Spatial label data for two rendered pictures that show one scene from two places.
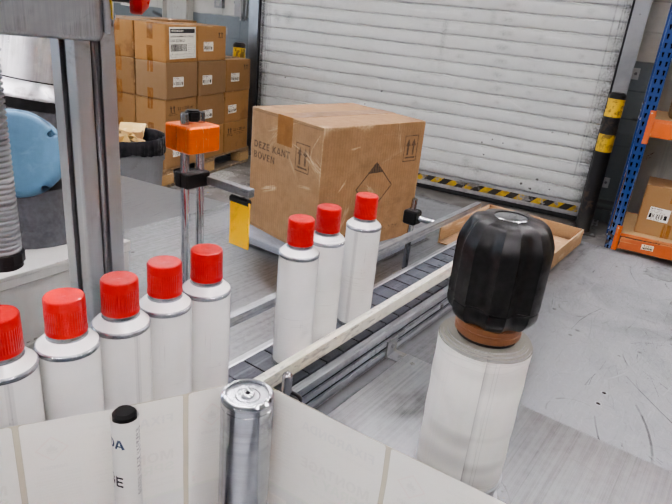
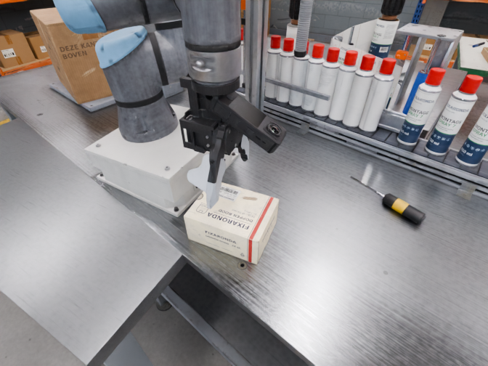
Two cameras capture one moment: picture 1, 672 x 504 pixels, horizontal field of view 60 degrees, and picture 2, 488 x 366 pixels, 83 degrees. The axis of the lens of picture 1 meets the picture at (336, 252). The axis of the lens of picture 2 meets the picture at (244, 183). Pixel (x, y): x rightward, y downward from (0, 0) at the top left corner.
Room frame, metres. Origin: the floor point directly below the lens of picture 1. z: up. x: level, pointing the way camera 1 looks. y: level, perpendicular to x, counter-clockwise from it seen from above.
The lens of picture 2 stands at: (0.57, 1.13, 1.32)
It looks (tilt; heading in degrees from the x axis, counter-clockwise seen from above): 41 degrees down; 276
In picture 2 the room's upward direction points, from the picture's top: straight up
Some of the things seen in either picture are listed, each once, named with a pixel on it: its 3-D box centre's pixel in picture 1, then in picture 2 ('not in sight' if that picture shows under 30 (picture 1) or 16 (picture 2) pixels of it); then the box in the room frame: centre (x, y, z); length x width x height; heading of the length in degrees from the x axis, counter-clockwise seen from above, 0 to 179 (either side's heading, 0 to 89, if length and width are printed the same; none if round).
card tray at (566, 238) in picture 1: (512, 235); not in sight; (1.39, -0.43, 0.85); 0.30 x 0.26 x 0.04; 145
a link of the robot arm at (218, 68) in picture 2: not in sight; (213, 62); (0.65, 0.74, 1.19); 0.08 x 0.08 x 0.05
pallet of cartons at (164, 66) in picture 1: (169, 96); not in sight; (4.82, 1.47, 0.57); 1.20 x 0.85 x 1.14; 158
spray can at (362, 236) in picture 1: (359, 260); not in sight; (0.82, -0.04, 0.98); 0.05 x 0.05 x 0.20
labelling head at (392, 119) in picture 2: not in sight; (409, 81); (0.17, 0.29, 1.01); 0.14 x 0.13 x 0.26; 145
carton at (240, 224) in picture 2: not in sight; (233, 219); (0.63, 0.74, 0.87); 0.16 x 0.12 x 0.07; 162
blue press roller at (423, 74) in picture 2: not in sight; (414, 99); (0.16, 0.35, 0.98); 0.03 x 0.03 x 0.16
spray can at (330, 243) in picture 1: (322, 276); not in sight; (0.74, 0.01, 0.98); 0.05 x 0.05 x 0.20
